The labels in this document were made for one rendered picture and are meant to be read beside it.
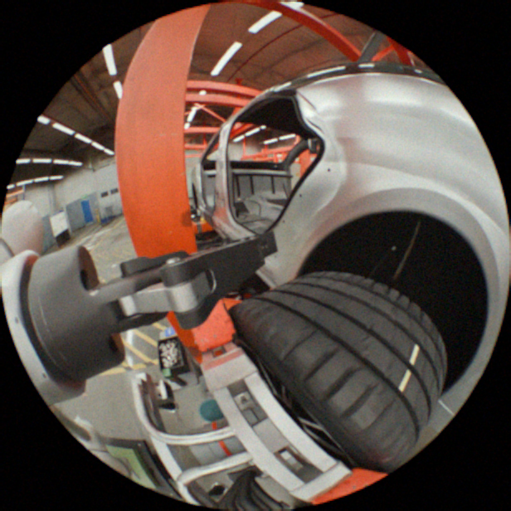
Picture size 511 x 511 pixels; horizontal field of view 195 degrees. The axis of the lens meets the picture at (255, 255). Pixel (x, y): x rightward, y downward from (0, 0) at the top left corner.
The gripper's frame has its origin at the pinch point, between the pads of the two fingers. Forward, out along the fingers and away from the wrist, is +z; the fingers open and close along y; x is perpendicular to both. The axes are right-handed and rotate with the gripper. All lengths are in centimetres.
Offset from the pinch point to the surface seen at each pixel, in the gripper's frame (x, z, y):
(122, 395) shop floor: -97, -67, -124
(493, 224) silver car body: -2.8, 12.4, 47.1
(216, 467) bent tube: -29.0, -21.6, -0.2
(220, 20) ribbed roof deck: 730, 104, -11
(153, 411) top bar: -25.9, -23.0, -16.7
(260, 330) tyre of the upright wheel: -10.4, -3.1, -0.3
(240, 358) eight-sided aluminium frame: -13.5, -6.3, -2.1
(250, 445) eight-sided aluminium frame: -17.8, -14.3, 4.6
